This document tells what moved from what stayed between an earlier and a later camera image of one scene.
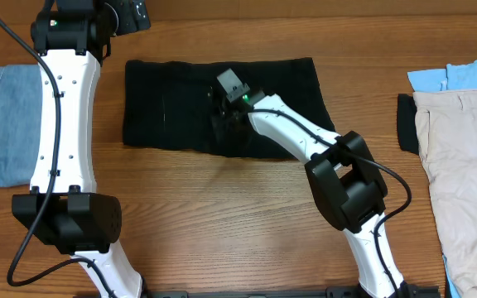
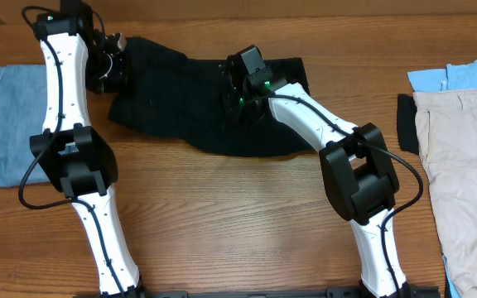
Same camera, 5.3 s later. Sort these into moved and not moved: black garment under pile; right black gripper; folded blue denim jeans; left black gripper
Moved: right black gripper; left black gripper
Not moved: black garment under pile; folded blue denim jeans
